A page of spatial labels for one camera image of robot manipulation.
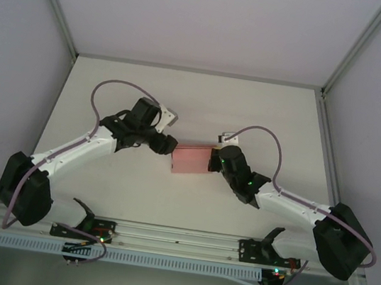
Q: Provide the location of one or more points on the pink paper box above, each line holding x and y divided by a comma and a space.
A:
191, 158

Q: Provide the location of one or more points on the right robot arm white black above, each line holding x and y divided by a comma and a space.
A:
340, 243

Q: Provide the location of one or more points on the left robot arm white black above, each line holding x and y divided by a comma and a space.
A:
74, 150

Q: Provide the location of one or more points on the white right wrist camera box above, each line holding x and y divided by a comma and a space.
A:
228, 138

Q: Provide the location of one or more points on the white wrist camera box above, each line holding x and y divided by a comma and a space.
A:
228, 138
167, 115

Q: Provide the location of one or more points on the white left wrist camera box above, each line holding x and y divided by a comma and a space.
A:
167, 115

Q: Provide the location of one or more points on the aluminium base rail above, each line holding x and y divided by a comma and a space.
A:
176, 239

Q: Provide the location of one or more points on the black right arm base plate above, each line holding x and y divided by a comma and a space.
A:
249, 251

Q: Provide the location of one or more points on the aluminium side rail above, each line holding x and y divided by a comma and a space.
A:
330, 145

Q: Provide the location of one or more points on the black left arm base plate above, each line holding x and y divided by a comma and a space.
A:
62, 231

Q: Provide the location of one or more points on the aluminium frame post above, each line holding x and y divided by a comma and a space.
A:
54, 0
361, 46

